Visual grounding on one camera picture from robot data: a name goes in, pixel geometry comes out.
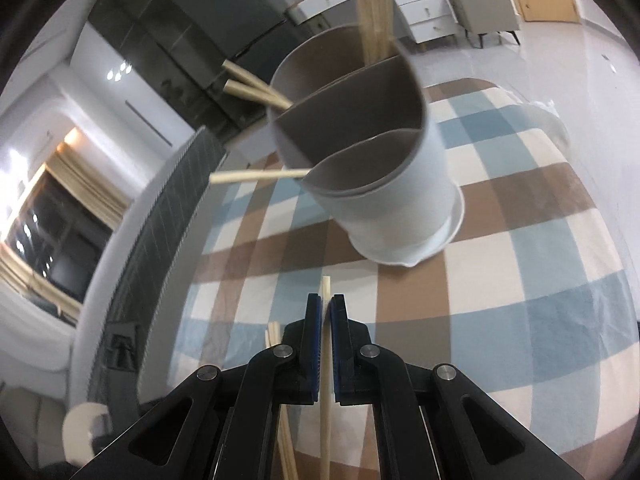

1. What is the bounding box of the white wardrobe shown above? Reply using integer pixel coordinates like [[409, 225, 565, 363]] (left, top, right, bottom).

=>
[[69, 24, 202, 150]]

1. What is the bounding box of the dark window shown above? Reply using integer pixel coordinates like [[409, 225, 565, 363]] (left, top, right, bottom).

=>
[[4, 169, 114, 307]]

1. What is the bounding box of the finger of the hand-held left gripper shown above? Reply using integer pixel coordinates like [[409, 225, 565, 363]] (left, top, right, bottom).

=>
[[106, 321, 139, 375]]

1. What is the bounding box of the beige curtain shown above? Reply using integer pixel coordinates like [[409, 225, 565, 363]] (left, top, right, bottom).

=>
[[0, 161, 132, 322]]

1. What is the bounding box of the dark glass cabinet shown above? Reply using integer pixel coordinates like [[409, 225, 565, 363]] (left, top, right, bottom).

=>
[[87, 0, 267, 137]]

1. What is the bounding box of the white plastic bag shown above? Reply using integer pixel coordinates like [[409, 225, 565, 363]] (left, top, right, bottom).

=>
[[519, 99, 572, 152]]

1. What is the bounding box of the white dressing table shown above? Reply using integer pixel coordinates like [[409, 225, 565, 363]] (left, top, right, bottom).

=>
[[285, 0, 449, 47]]

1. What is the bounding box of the cream curved object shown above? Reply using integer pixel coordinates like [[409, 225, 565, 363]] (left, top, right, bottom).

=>
[[61, 402, 112, 462]]

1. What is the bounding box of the checked tablecloth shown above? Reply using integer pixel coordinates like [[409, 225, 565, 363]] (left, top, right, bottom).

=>
[[135, 77, 639, 480]]

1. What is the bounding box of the pile of wooden chopsticks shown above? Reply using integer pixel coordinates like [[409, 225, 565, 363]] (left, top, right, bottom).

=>
[[266, 322, 301, 480]]

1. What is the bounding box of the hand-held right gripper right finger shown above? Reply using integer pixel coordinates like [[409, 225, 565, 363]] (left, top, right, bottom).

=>
[[330, 294, 577, 480]]

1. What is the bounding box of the grey upholstered bed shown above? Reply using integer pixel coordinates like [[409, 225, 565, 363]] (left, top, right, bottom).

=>
[[75, 127, 231, 411]]

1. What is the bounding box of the dark grey fridge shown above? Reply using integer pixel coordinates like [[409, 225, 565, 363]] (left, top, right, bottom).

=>
[[171, 0, 287, 59]]

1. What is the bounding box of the grey white utensil holder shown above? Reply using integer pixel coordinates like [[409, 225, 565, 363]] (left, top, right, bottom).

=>
[[267, 25, 467, 267]]

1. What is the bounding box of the grey nightstand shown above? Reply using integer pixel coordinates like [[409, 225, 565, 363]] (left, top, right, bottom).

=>
[[442, 0, 524, 49]]

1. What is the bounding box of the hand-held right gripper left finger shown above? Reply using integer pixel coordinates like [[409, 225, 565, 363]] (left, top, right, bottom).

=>
[[72, 292, 324, 480]]

